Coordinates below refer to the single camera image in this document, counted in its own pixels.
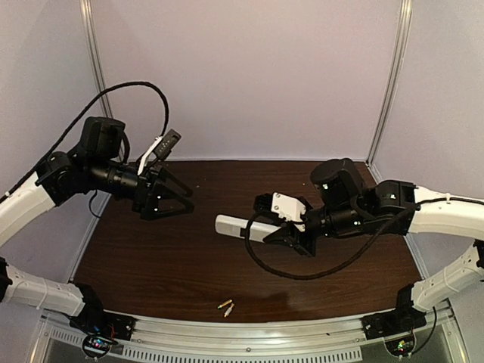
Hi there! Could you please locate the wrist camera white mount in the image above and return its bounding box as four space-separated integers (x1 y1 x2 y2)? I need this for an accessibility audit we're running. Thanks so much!
137 129 182 175
271 192 306 231

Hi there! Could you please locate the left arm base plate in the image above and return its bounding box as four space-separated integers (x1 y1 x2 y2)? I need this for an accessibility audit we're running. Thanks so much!
67 311 136 341

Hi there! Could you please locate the right circuit board with LED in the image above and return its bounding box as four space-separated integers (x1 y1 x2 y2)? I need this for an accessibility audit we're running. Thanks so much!
384 333 416 358

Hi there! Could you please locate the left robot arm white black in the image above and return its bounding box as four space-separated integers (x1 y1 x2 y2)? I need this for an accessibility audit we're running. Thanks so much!
1 116 194 336

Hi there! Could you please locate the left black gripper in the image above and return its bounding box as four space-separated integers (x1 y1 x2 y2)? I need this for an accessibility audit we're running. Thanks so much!
88 157 194 222

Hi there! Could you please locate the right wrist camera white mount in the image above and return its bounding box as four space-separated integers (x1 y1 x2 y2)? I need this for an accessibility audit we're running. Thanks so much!
271 192 306 231

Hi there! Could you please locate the left aluminium frame post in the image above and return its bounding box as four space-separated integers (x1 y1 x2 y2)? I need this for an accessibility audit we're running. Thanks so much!
79 0 125 161

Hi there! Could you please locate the gold AAA battery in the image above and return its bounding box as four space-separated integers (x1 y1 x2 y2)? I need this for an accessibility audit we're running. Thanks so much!
217 299 233 309

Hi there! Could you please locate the white-tipped AAA battery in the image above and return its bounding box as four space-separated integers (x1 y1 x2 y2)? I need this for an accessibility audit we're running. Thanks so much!
224 303 235 318

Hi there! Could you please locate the circuit board with led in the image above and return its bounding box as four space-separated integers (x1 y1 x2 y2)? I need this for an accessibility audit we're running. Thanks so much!
384 333 416 358
81 335 113 358

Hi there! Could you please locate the white red remote control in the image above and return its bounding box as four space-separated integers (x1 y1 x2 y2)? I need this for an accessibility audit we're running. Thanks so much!
215 215 279 243

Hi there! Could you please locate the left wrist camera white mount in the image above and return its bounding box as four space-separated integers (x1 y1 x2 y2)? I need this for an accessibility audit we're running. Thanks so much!
137 129 182 175

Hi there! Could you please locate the left black camera cable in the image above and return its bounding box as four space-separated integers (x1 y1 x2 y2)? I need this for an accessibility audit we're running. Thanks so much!
7 80 170 190

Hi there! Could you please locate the right black camera cable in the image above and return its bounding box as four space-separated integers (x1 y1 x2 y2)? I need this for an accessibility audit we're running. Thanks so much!
244 209 484 281

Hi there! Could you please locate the aluminium frame post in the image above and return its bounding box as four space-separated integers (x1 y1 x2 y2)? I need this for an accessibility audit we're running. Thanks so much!
366 0 413 166
79 0 125 161

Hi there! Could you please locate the right aluminium frame post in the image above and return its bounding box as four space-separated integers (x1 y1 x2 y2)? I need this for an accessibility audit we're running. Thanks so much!
366 0 413 166

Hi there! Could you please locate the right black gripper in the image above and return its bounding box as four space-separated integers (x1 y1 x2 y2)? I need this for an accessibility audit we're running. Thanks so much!
263 199 365 259

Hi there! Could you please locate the black camera cable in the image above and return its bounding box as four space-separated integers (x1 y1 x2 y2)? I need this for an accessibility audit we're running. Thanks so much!
244 209 484 281
7 80 170 190

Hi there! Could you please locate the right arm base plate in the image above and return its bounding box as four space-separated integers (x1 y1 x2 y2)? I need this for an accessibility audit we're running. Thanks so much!
361 308 427 340

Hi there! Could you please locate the left circuit board with LED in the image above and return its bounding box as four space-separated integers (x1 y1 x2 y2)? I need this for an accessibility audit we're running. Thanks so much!
81 335 113 358

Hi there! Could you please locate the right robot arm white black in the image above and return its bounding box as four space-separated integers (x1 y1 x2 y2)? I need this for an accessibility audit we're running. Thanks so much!
244 158 483 340

